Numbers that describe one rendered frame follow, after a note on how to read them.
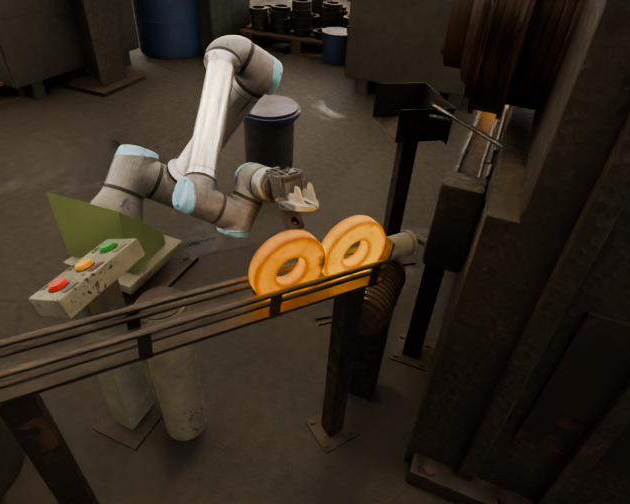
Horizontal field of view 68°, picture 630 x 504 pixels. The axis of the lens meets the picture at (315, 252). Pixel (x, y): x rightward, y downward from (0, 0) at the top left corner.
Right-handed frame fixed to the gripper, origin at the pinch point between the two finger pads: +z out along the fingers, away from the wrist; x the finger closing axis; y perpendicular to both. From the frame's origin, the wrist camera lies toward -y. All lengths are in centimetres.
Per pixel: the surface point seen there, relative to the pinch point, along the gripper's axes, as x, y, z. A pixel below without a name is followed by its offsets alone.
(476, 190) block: 28.6, 1.5, 22.8
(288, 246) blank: -17.1, 1.8, 19.1
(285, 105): 62, 10, -124
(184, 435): -39, -64, -23
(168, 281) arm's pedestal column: -21, -44, -88
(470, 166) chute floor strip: 60, -4, -6
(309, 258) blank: -12.3, -2.7, 17.7
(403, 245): 12.4, -8.3, 16.6
